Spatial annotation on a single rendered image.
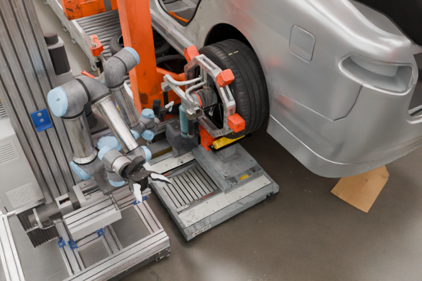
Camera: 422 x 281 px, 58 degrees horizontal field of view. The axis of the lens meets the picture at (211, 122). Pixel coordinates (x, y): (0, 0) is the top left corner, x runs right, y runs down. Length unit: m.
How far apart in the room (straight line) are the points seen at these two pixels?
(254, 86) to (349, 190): 1.33
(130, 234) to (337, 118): 1.51
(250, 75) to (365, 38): 0.84
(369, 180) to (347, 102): 1.59
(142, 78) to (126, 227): 1.03
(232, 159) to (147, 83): 0.88
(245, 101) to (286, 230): 1.06
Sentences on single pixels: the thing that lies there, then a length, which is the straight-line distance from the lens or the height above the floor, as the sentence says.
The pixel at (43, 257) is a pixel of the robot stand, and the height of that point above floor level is 0.21.
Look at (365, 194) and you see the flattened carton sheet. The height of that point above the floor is 0.01.
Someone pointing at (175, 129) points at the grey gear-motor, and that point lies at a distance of 3.01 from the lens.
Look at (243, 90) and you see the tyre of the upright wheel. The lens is 2.33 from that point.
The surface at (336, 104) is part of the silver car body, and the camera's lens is 1.93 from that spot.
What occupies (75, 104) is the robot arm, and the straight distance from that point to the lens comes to 1.73.
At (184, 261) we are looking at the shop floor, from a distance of 2.76.
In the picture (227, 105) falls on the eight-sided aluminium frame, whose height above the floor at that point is 0.97.
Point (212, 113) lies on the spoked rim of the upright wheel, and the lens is 2.79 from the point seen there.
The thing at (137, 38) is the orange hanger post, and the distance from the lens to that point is 2.63.
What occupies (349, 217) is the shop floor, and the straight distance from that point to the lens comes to 3.12.
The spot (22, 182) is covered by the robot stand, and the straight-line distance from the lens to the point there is 2.15.
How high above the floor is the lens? 2.40
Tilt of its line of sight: 41 degrees down
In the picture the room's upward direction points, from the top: straight up
